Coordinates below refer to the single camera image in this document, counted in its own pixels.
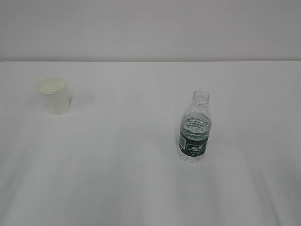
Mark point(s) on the clear green-label water bottle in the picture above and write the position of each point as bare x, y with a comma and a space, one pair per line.
195, 128

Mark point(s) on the white paper cup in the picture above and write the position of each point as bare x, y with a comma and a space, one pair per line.
53, 91

